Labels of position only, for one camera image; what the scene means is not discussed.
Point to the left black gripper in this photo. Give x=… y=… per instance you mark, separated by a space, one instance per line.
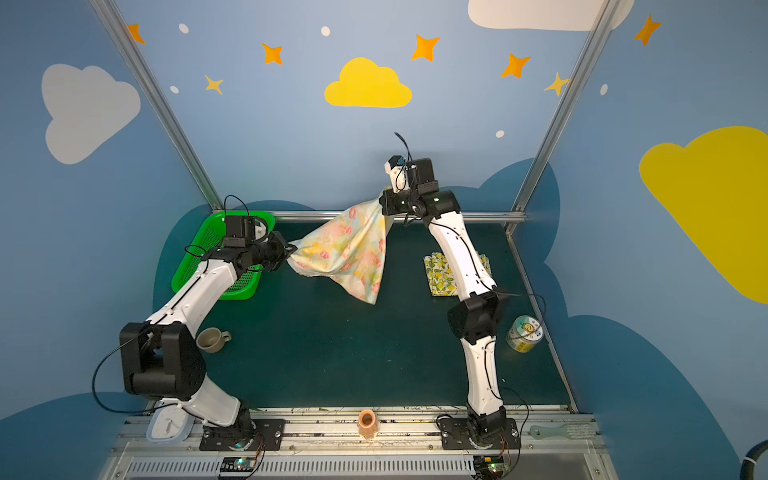
x=279 y=250

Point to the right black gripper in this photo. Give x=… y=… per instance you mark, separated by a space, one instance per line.
x=389 y=201

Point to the lemon print skirt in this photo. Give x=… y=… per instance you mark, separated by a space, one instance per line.
x=442 y=282

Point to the pink floral skirt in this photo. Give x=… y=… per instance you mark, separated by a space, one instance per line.
x=350 y=249

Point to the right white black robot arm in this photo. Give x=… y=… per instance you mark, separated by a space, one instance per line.
x=475 y=319

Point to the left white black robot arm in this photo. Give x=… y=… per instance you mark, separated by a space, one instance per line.
x=160 y=358

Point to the green plastic basket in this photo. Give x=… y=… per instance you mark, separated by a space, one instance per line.
x=211 y=232

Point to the beige ceramic mug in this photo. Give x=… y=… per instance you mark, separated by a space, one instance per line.
x=212 y=340

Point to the round green white tin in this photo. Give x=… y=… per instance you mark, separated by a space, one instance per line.
x=525 y=333

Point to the white square clock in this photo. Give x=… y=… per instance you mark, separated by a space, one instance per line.
x=170 y=425

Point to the orange ribbed cup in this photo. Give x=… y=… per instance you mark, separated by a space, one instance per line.
x=368 y=424

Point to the left controller board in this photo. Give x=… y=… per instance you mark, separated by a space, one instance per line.
x=237 y=467

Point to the controller board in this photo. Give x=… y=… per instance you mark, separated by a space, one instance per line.
x=489 y=467
x=237 y=467

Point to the right controller board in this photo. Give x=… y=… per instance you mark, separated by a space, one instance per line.
x=489 y=467

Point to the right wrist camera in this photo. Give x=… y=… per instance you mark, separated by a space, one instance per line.
x=411 y=175

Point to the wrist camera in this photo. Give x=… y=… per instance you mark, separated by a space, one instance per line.
x=411 y=175
x=240 y=231

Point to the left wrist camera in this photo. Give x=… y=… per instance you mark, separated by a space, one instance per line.
x=240 y=231

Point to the rear aluminium frame rail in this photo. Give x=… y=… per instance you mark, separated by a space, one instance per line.
x=469 y=217

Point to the right side frame rail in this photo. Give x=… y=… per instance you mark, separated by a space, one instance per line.
x=538 y=303

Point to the front aluminium rail bed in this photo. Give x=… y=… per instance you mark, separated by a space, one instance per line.
x=324 y=443

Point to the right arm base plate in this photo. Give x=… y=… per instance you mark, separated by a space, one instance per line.
x=455 y=435

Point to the right aluminium frame post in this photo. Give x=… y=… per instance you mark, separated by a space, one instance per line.
x=583 y=68

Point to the aluminium frame post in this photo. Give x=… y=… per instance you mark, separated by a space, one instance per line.
x=111 y=18
x=583 y=68

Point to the left aluminium frame post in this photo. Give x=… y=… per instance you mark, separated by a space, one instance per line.
x=111 y=18

